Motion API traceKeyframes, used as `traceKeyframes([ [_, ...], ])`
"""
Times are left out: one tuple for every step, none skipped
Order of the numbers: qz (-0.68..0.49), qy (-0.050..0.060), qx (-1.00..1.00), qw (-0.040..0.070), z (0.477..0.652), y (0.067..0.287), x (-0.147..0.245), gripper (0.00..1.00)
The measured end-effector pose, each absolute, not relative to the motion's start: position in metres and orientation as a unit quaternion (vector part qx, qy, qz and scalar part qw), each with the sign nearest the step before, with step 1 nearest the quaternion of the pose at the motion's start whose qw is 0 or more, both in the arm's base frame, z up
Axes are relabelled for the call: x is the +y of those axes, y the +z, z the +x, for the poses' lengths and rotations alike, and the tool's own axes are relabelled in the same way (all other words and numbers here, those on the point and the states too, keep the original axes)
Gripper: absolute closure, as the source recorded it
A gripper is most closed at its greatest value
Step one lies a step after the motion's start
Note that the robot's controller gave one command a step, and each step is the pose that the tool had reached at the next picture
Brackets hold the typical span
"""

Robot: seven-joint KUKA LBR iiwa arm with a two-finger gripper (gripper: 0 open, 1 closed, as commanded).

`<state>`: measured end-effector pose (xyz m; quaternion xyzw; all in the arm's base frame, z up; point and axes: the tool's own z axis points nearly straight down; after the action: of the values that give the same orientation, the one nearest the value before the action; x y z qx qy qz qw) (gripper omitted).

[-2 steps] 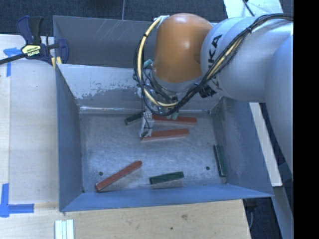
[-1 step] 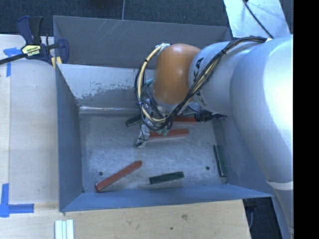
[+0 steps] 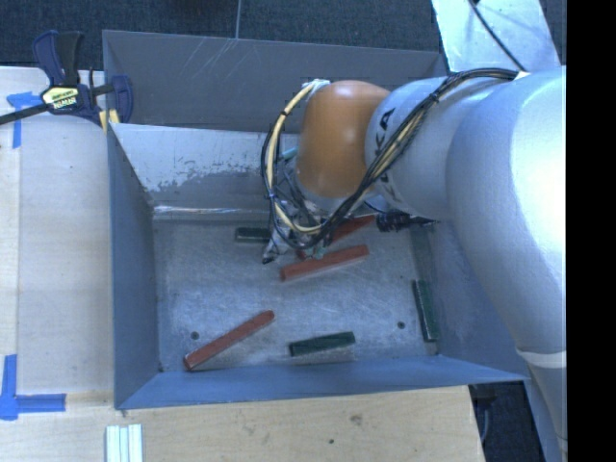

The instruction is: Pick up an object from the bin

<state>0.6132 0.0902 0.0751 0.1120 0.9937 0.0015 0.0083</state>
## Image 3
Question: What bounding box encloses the pale wood board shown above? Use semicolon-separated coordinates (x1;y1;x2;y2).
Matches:
16;112;116;397

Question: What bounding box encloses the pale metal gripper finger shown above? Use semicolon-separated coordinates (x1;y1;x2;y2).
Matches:
261;231;285;266

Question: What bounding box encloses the dark green flat block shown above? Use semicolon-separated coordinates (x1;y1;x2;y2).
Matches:
234;226;272;245
410;278;441;344
288;330;357;358

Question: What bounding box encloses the red-brown flat block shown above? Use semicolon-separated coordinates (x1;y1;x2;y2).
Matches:
182;309;276;372
330;213;377;243
279;244;371;284

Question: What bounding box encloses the grey metal bin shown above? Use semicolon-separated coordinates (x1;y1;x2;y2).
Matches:
101;29;531;411

